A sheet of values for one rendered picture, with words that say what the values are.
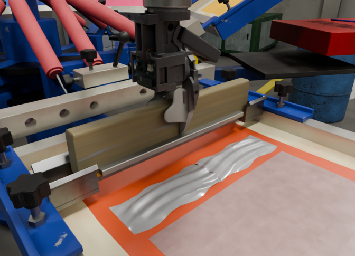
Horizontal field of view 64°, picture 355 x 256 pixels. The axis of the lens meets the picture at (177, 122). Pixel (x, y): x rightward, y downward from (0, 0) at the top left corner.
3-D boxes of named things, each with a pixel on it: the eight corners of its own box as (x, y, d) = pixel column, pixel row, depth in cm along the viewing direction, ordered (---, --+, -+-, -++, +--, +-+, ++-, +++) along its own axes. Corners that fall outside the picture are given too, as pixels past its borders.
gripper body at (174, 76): (131, 85, 49) (125, 10, 44) (169, 76, 54) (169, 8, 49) (159, 97, 43) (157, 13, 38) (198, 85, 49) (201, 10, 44)
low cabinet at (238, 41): (278, 47, 662) (283, 13, 630) (250, 60, 535) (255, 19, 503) (207, 39, 758) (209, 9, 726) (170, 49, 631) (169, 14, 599)
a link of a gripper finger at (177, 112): (160, 141, 50) (154, 90, 47) (185, 131, 53) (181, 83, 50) (172, 146, 48) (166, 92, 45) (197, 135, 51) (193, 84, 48)
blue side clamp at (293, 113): (308, 136, 67) (314, 108, 64) (298, 143, 64) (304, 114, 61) (213, 101, 88) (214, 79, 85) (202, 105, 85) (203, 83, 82)
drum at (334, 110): (352, 112, 317) (376, 26, 278) (333, 129, 278) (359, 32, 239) (298, 98, 356) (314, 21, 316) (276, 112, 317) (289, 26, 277)
